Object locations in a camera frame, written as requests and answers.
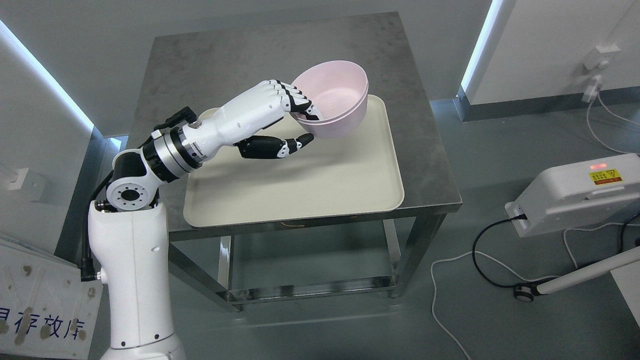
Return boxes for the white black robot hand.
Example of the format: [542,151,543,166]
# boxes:
[184,79,323,160]

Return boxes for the pink bowl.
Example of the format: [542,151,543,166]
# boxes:
[291,60,369,139]

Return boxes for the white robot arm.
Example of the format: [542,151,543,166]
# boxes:
[86,107,216,360]

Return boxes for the steel table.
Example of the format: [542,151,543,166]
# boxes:
[128,13,463,312]

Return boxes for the cream plastic tray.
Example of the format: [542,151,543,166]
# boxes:
[183,95,405,228]

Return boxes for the white signboard with blue text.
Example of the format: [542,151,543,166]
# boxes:
[0,235,104,360]

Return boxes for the white stand leg with caster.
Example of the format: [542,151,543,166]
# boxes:
[513,246,640,303]

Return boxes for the white device with warning label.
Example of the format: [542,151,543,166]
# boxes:
[504,153,640,238]

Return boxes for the white wall socket left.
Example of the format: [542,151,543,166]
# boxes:
[0,166,47,202]

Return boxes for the white cable on floor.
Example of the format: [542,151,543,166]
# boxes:
[430,227,640,360]

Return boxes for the black power cable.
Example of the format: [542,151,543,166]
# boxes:
[471,214,541,289]

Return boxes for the white wall plug adapter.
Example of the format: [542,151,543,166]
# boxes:
[581,43,621,104]

